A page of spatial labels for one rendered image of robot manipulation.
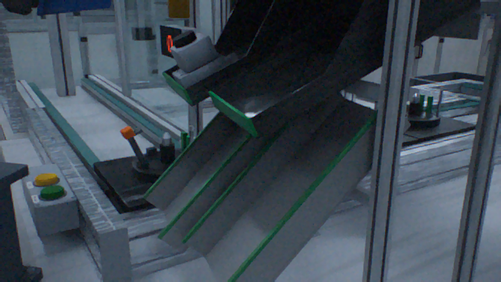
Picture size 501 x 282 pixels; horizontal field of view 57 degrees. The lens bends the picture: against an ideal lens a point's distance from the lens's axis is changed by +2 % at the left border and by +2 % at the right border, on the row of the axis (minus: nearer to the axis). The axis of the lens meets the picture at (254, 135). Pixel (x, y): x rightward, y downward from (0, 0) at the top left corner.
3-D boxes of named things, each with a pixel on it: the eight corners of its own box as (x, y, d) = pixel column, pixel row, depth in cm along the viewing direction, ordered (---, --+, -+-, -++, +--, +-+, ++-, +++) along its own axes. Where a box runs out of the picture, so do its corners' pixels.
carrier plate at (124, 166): (128, 217, 78) (127, 205, 77) (93, 171, 97) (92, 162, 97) (248, 187, 90) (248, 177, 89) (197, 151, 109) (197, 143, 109)
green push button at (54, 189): (42, 206, 81) (41, 195, 81) (39, 198, 84) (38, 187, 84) (67, 201, 83) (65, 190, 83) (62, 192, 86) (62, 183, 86)
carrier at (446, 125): (418, 145, 116) (425, 98, 112) (351, 123, 135) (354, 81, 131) (477, 132, 128) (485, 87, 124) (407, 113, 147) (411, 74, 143)
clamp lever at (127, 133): (139, 165, 88) (121, 133, 85) (136, 162, 90) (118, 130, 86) (156, 155, 90) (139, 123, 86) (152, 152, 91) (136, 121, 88)
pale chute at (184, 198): (183, 254, 60) (157, 238, 58) (163, 211, 72) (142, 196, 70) (321, 98, 61) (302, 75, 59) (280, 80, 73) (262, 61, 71)
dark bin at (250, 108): (256, 141, 43) (225, 72, 40) (215, 109, 55) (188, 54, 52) (481, 7, 49) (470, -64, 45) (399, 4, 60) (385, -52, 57)
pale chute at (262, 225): (239, 323, 48) (210, 304, 46) (205, 257, 60) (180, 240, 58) (412, 124, 49) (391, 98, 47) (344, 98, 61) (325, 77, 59)
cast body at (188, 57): (189, 99, 57) (163, 49, 54) (181, 92, 61) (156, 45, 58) (246, 69, 58) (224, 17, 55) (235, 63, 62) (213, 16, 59)
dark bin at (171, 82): (191, 107, 55) (162, 52, 52) (169, 86, 67) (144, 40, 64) (374, 4, 61) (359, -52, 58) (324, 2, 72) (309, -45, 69)
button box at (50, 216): (38, 238, 81) (33, 206, 79) (23, 194, 98) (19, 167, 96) (80, 227, 84) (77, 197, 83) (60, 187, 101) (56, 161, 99)
